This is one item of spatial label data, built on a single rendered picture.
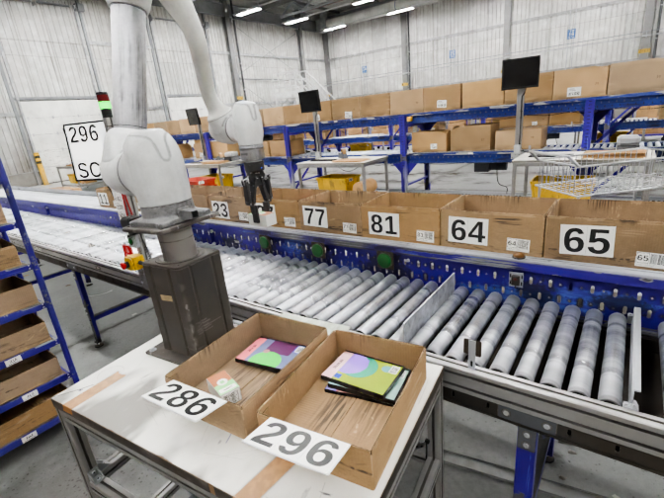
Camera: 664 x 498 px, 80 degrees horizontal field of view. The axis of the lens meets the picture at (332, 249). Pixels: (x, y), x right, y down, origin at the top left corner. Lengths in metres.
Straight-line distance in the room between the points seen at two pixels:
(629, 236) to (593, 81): 4.58
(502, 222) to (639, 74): 4.57
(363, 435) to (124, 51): 1.31
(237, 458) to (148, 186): 0.76
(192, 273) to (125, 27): 0.79
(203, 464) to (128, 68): 1.16
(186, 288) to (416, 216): 1.00
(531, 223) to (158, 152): 1.28
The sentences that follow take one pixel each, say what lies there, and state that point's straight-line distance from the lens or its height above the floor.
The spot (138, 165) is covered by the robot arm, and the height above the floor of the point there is 1.38.
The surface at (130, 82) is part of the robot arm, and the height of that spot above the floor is 1.62.
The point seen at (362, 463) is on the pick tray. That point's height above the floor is 0.81.
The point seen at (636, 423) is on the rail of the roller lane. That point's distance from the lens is 1.19.
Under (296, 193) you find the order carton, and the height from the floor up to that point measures 1.02.
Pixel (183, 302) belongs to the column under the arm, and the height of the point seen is 0.96.
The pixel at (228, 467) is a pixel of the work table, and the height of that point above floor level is 0.75.
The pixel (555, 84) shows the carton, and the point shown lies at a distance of 6.12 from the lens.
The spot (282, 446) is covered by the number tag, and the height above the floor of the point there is 0.86.
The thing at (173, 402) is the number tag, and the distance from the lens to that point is 1.05.
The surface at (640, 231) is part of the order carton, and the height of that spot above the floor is 1.01.
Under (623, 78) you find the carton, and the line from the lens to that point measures 6.07.
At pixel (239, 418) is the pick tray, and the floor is 0.81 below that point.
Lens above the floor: 1.46
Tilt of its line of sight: 19 degrees down
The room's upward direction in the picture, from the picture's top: 6 degrees counter-clockwise
